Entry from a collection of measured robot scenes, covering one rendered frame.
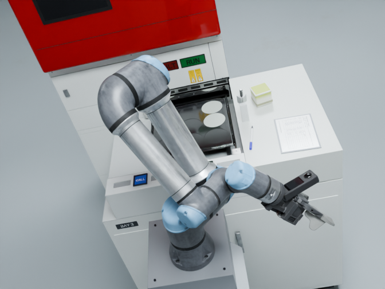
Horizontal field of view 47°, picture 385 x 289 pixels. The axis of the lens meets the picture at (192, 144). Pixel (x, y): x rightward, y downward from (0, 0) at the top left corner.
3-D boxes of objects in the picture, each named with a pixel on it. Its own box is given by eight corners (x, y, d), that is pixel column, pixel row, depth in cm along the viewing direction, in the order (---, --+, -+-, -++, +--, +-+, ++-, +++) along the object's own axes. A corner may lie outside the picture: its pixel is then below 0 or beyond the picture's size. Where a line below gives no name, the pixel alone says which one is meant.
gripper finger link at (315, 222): (324, 237, 131) (298, 219, 133) (336, 222, 130) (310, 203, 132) (325, 240, 128) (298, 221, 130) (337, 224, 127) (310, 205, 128)
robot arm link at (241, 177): (226, 159, 126) (245, 157, 119) (254, 174, 131) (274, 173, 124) (218, 185, 124) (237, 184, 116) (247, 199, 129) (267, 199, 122)
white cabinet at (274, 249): (157, 228, 279) (115, 128, 228) (310, 200, 270) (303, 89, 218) (154, 325, 230) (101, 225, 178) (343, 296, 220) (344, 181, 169)
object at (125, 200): (117, 202, 186) (106, 178, 177) (248, 178, 180) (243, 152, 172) (116, 219, 179) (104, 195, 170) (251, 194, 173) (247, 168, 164)
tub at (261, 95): (251, 99, 196) (248, 86, 191) (267, 94, 196) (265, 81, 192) (256, 108, 190) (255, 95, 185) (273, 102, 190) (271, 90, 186)
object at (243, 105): (239, 114, 189) (235, 88, 181) (248, 112, 189) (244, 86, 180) (241, 122, 185) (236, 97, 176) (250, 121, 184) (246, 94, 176)
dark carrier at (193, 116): (154, 112, 217) (154, 110, 217) (224, 97, 214) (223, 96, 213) (153, 158, 191) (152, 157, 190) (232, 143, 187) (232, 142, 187)
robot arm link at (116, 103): (81, 88, 118) (201, 227, 118) (112, 67, 123) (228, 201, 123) (75, 105, 128) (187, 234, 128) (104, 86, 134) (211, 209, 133)
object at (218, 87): (145, 116, 224) (140, 101, 218) (231, 98, 220) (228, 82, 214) (145, 118, 223) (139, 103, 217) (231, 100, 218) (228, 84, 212)
